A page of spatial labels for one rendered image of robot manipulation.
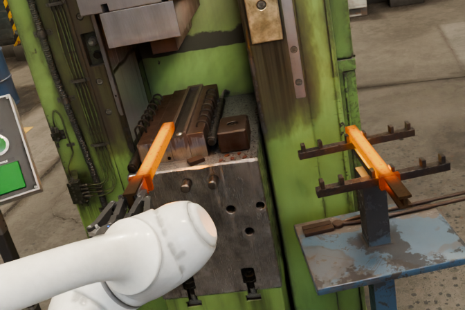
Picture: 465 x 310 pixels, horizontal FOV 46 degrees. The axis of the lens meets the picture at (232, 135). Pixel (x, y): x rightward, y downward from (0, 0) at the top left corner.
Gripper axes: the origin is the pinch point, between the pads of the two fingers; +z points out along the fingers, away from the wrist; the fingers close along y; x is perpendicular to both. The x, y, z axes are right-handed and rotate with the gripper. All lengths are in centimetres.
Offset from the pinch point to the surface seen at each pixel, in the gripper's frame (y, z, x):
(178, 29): 7, 44, 22
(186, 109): -1, 66, -8
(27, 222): -142, 180, -108
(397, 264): 54, 16, -39
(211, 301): -1, 38, -62
